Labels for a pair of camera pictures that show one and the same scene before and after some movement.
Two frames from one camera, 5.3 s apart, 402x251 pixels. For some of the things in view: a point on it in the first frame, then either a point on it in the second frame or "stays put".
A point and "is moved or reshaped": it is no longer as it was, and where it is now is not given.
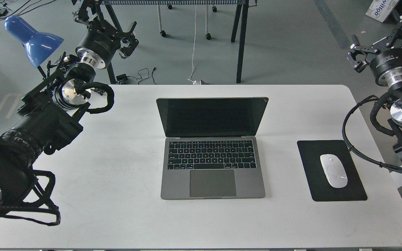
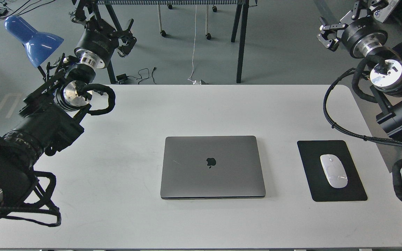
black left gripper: [99, 43] stays put
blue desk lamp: [38, 46] stays put
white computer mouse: [334, 170] stays put
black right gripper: [392, 65] -> [362, 36]
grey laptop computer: [211, 150] is moved or reshaped
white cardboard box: [380, 9] stays put
